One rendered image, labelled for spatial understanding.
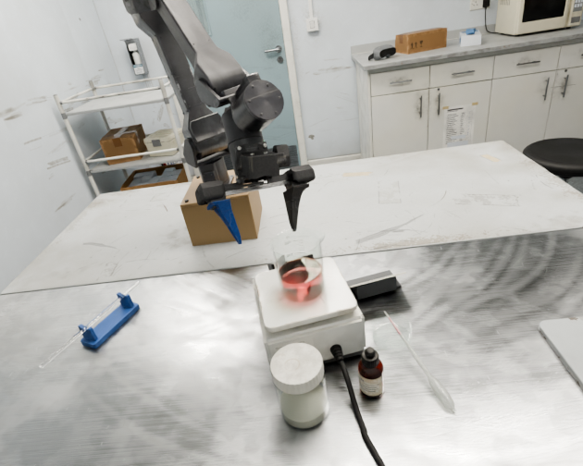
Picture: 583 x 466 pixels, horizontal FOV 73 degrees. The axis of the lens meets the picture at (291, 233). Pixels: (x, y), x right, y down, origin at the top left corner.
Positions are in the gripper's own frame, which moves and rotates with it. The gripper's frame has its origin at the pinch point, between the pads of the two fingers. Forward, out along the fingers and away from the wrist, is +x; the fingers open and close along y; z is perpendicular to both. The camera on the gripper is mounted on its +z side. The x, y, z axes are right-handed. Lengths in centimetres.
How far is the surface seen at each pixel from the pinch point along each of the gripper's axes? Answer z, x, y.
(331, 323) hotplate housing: 14.9, 15.6, 1.5
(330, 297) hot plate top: 13.7, 12.7, 2.6
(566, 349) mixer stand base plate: 24.7, 24.9, 26.9
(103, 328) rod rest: -10.6, 11.8, -27.6
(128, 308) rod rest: -13.1, 9.9, -23.5
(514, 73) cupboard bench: -131, -64, 225
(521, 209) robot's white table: 1, 9, 52
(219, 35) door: -230, -153, 62
